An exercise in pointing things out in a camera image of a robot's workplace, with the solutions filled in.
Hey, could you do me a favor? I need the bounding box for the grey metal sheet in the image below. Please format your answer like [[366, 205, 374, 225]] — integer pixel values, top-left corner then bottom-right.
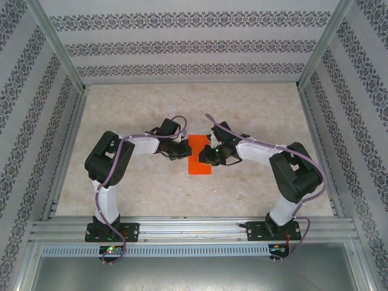
[[30, 256, 361, 291]]

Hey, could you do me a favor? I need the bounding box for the aluminium back rail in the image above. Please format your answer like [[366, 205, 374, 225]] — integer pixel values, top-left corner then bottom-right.
[[83, 79, 301, 86]]

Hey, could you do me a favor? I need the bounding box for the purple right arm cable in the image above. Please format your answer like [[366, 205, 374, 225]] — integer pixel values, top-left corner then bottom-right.
[[205, 113, 330, 264]]

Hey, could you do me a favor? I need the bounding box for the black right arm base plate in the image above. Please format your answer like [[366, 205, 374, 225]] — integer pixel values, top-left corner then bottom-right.
[[246, 221, 301, 243]]

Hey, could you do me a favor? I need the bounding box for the aluminium frame post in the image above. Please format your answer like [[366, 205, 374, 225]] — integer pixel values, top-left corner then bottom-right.
[[25, 0, 89, 93], [296, 0, 355, 92]]

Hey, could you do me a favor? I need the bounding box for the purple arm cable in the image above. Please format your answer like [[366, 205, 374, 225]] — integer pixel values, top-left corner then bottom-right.
[[205, 113, 330, 264], [95, 115, 189, 266]]

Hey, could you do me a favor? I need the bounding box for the aluminium side rail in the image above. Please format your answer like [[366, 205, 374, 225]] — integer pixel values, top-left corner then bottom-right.
[[296, 83, 345, 219], [41, 86, 90, 221]]

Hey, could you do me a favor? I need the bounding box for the slotted grey cable duct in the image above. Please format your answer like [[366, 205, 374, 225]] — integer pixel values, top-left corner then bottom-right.
[[41, 244, 270, 258]]

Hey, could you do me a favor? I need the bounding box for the aluminium mounting rail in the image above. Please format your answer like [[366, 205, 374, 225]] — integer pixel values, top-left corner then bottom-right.
[[29, 216, 360, 243]]

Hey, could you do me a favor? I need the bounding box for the control board with green light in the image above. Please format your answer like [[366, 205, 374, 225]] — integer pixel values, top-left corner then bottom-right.
[[99, 245, 124, 255]]

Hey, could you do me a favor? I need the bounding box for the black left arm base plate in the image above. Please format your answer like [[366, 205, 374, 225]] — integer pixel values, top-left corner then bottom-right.
[[85, 222, 140, 243]]

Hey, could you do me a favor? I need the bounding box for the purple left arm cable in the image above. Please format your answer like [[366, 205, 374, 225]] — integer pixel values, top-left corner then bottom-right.
[[95, 115, 189, 266]]

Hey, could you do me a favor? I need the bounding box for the aluminium lower frame bar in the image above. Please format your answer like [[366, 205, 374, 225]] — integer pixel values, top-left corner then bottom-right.
[[12, 241, 42, 291], [348, 241, 378, 291]]

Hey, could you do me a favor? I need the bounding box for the orange square paper sheet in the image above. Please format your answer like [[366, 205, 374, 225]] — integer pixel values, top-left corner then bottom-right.
[[187, 134, 212, 176]]

